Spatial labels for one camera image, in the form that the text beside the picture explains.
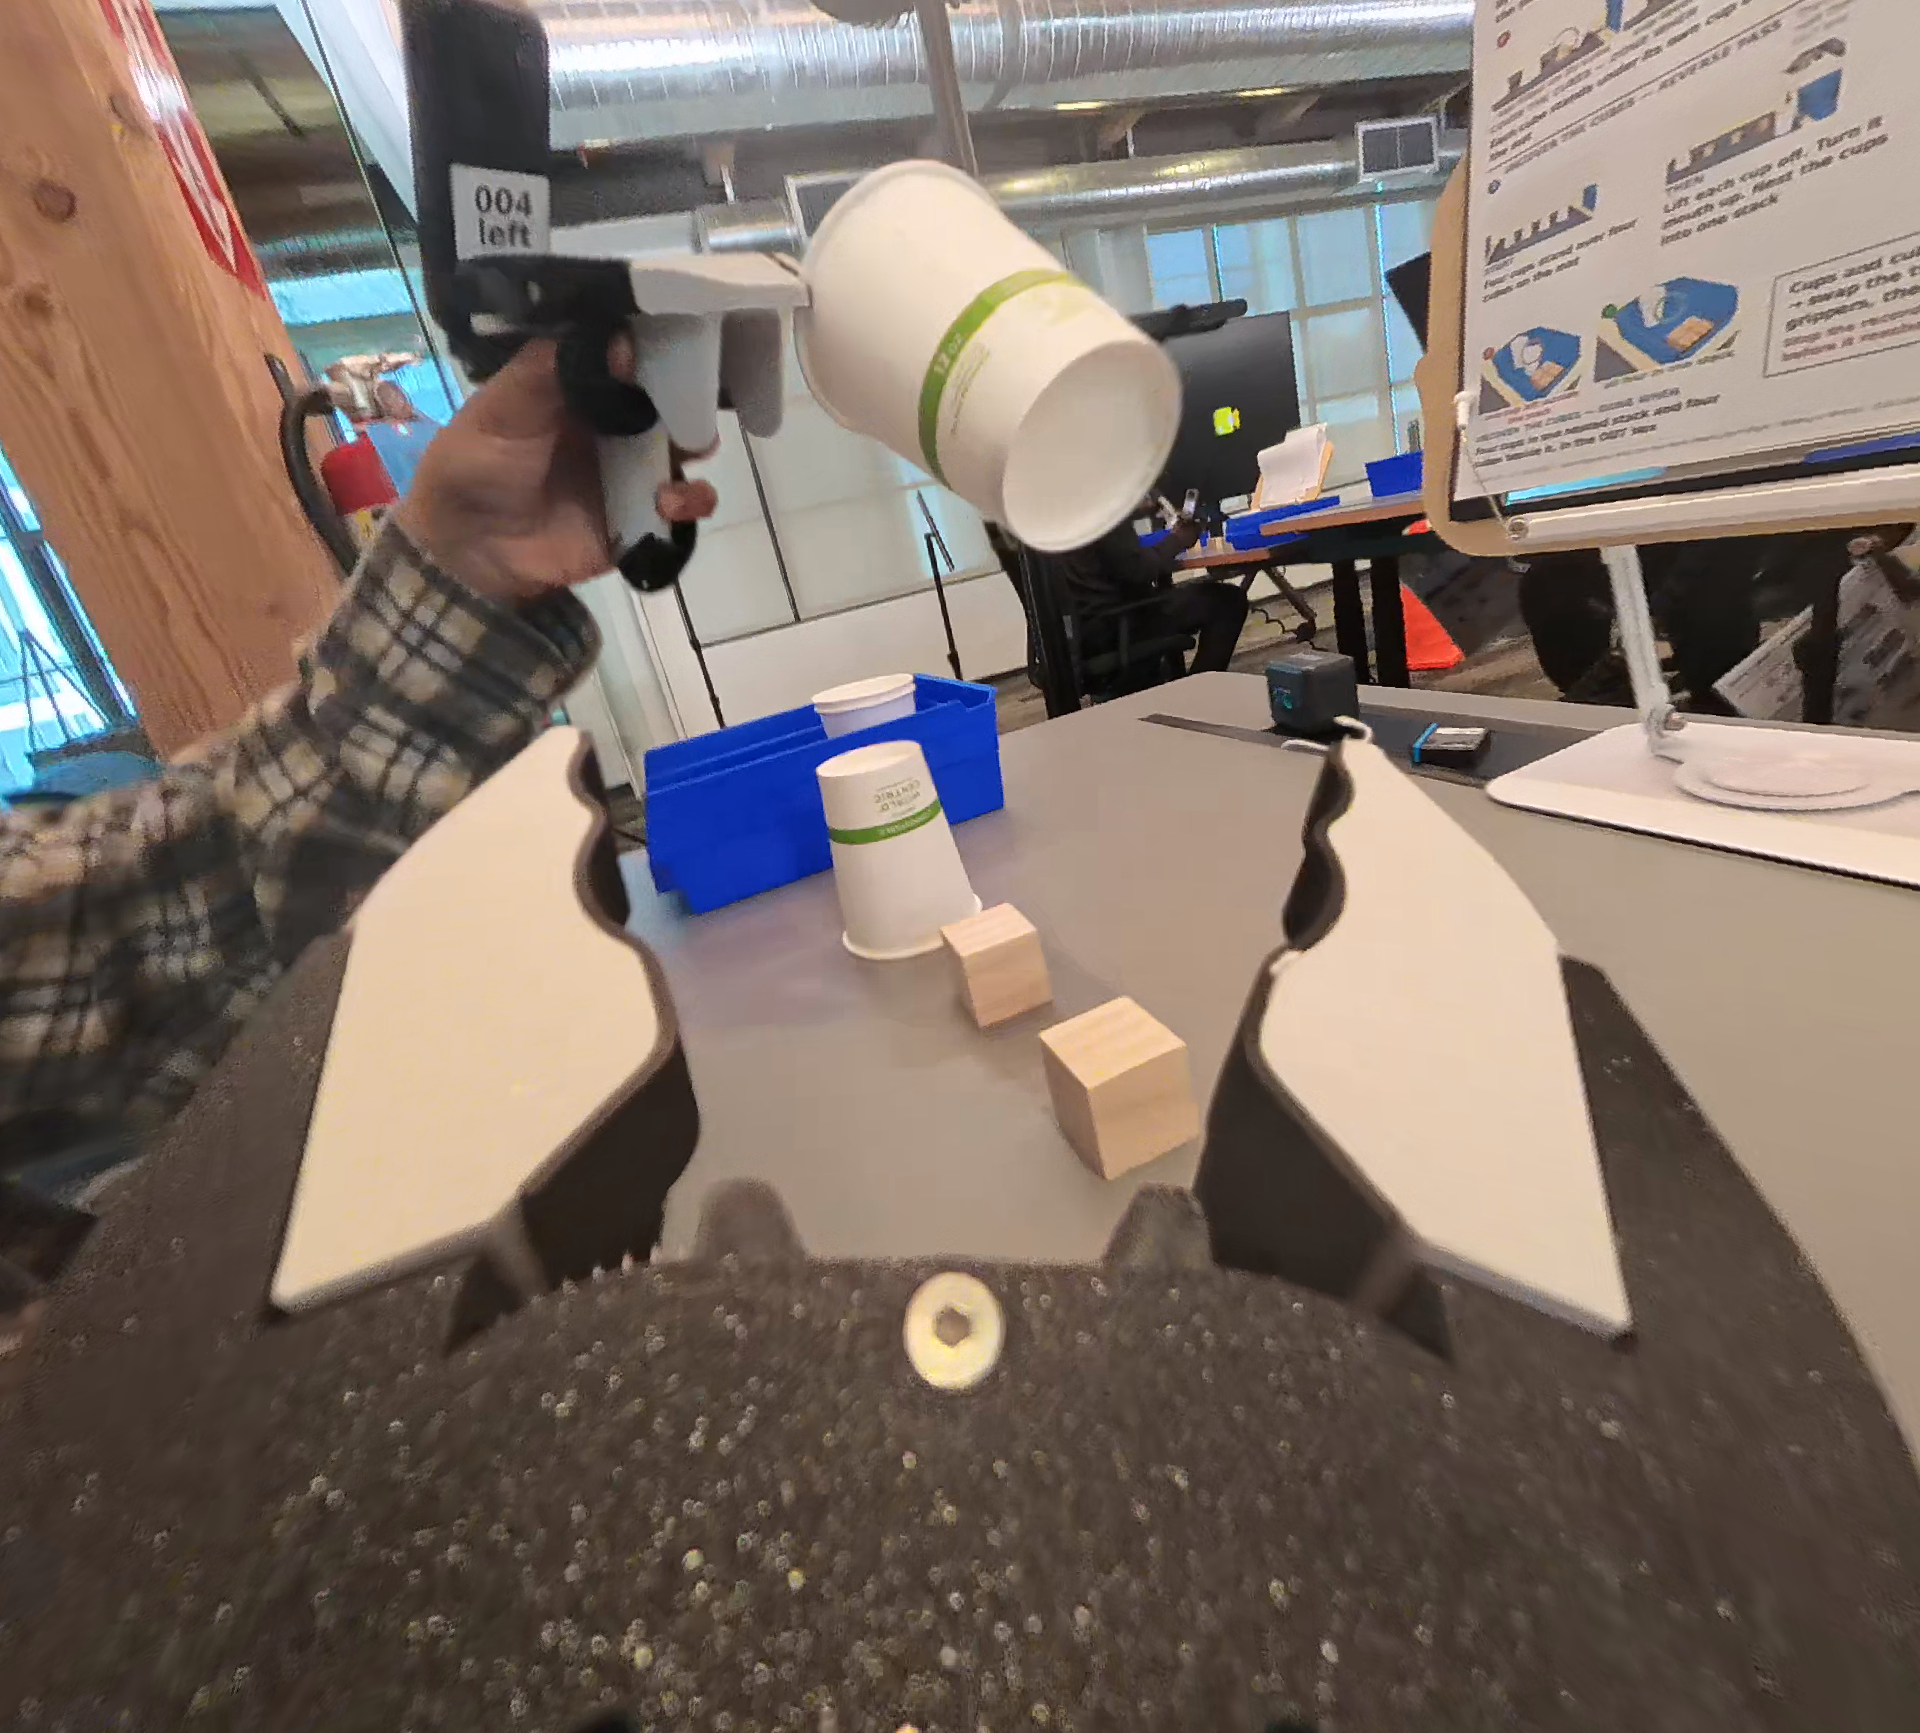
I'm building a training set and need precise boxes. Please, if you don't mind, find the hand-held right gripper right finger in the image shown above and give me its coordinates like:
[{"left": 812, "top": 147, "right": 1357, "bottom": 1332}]
[{"left": 1195, "top": 740, "right": 1637, "bottom": 1345}]

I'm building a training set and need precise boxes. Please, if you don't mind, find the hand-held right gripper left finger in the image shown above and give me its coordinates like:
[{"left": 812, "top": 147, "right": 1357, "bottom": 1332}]
[{"left": 266, "top": 726, "right": 704, "bottom": 1321}]

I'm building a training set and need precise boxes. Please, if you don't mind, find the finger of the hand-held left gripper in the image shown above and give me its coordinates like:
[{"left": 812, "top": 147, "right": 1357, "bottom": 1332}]
[
  {"left": 627, "top": 247, "right": 812, "bottom": 445},
  {"left": 720, "top": 306, "right": 792, "bottom": 442}
]

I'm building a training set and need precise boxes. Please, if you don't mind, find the wooden cube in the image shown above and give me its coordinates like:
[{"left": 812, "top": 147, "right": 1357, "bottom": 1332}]
[
  {"left": 1036, "top": 998, "right": 1196, "bottom": 1179},
  {"left": 941, "top": 899, "right": 1053, "bottom": 1028}
]

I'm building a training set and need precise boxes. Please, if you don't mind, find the person's left hand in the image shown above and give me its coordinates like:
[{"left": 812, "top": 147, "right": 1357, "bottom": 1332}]
[{"left": 394, "top": 335, "right": 720, "bottom": 603}]

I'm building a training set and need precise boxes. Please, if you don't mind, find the white document stand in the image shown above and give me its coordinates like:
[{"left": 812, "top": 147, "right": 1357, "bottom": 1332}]
[{"left": 1418, "top": 0, "right": 1920, "bottom": 892}]

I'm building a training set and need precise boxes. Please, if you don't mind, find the black charger box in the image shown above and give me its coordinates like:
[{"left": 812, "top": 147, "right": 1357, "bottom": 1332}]
[{"left": 1263, "top": 650, "right": 1362, "bottom": 729}]

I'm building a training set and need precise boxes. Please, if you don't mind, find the red fire extinguisher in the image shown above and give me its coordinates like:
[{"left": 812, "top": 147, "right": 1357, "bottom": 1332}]
[{"left": 266, "top": 352, "right": 400, "bottom": 574}]

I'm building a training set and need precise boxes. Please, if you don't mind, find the black monitor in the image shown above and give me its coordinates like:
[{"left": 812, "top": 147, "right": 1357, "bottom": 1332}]
[{"left": 1155, "top": 309, "right": 1299, "bottom": 504}]

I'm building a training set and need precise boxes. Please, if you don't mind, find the wooden pillar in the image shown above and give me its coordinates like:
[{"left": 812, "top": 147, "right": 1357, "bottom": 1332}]
[{"left": 0, "top": 0, "right": 351, "bottom": 760}]

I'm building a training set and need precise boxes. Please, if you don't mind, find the small document stand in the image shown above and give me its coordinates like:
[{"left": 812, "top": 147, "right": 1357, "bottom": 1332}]
[{"left": 1251, "top": 423, "right": 1340, "bottom": 513}]

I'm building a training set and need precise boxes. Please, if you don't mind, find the wooden table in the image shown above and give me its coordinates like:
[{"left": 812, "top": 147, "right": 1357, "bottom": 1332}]
[{"left": 1177, "top": 492, "right": 1436, "bottom": 687}]

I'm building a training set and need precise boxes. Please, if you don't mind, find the printed white bag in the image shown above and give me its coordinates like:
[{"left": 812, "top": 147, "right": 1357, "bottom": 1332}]
[{"left": 1720, "top": 558, "right": 1920, "bottom": 729}]

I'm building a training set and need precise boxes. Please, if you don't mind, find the printed instruction sheet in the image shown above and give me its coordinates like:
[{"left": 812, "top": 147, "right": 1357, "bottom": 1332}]
[{"left": 1462, "top": 0, "right": 1920, "bottom": 488}]

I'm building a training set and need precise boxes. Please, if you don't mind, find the red wall sign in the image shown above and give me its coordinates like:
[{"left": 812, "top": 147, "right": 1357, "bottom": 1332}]
[{"left": 45, "top": 0, "right": 271, "bottom": 299}]

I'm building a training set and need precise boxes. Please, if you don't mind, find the black table cable channel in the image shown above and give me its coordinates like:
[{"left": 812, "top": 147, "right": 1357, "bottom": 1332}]
[{"left": 1142, "top": 709, "right": 1580, "bottom": 793}]

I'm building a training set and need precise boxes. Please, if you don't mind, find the silver ventilation duct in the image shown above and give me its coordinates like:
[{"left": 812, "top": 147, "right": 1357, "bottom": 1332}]
[{"left": 533, "top": 0, "right": 1476, "bottom": 114}]

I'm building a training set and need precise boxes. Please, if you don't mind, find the thin silver duct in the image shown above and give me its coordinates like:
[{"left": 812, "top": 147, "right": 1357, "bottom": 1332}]
[{"left": 693, "top": 138, "right": 1449, "bottom": 255}]

